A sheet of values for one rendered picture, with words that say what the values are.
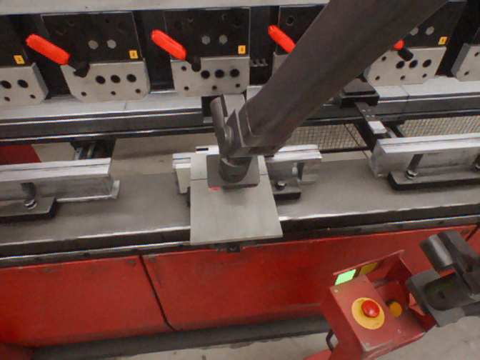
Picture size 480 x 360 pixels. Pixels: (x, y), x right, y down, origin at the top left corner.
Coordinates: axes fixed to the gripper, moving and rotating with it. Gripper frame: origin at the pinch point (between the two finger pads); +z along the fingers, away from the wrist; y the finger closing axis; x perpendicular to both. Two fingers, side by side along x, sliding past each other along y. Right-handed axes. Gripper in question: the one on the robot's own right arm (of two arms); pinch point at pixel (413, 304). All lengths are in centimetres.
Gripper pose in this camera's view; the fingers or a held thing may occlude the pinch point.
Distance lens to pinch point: 87.3
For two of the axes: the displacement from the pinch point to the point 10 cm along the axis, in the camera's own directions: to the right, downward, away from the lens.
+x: -9.4, 2.4, -2.4
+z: -0.8, 5.3, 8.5
